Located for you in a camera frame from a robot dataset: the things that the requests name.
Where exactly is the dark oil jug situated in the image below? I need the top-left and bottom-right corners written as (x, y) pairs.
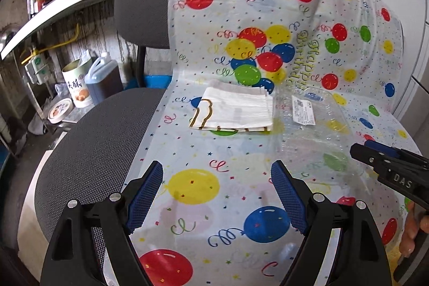
top-left (84, 52), bottom-right (123, 106)

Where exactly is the clear plastic clamshell container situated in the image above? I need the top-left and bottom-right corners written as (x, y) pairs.
top-left (271, 87), bottom-right (369, 179)

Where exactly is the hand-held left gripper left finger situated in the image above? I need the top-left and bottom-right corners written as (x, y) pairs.
top-left (43, 160), bottom-right (164, 286)

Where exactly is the yellow gas hose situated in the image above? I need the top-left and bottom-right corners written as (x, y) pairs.
top-left (20, 23), bottom-right (81, 65)

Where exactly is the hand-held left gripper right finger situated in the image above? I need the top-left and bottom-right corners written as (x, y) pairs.
top-left (271, 159), bottom-right (391, 286)

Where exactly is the white round lid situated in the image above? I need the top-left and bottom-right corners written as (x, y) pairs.
top-left (47, 98), bottom-right (74, 122)

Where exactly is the white tin can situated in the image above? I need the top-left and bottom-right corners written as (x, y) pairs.
top-left (62, 59), bottom-right (94, 108)

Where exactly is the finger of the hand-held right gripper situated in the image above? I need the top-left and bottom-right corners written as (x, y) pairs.
top-left (350, 143), bottom-right (401, 173)
top-left (365, 139), bottom-right (429, 169)

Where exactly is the balloon-printed plastic tablecloth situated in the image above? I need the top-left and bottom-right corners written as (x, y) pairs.
top-left (101, 0), bottom-right (423, 286)

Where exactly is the person's right hand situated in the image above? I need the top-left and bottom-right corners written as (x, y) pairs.
top-left (399, 199), bottom-right (429, 256)

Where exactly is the white kitchen counter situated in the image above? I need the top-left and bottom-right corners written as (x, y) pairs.
top-left (0, 0), bottom-right (118, 60)

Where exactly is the white gas valve box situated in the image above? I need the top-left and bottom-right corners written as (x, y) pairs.
top-left (25, 53), bottom-right (51, 86)

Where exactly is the blue plastic bin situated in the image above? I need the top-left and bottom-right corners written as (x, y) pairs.
top-left (129, 73), bottom-right (175, 89)

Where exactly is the black mesh office chair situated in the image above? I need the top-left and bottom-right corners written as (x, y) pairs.
top-left (34, 0), bottom-right (183, 286)

